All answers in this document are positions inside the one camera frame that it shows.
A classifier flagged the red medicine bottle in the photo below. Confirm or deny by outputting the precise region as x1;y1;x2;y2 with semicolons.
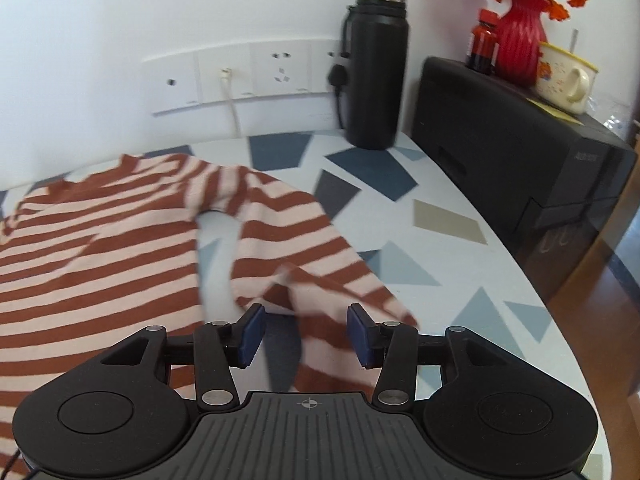
465;8;501;75

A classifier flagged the clear plastic wrap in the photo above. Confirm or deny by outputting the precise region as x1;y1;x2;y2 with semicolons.
590;95;640;146

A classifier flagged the red ribbed vase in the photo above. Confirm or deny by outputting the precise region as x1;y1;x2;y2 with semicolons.
495;0;551;88

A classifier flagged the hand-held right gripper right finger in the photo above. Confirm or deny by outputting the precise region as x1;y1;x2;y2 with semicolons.
346;303;508;409

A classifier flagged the white cable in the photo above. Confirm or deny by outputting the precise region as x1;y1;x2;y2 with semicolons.
220;67;243;139

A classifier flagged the yellow paper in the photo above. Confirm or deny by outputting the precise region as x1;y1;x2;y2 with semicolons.
525;96;586;123

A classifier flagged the white wall socket panel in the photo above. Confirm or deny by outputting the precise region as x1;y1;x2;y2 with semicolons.
141;37;351;116

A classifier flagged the black plug with cable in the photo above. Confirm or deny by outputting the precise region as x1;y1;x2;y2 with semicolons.
327;62;351;133

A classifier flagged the cream floral mug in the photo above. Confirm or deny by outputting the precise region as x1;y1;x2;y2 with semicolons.
536;41;599;115

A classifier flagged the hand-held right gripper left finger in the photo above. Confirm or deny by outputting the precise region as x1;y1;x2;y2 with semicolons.
97;303;268;412

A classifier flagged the brown white striped sweater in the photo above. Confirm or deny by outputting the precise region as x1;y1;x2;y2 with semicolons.
0;152;420;480

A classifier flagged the geometric patterned tablecloth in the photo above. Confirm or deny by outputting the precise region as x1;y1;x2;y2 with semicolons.
0;127;606;480

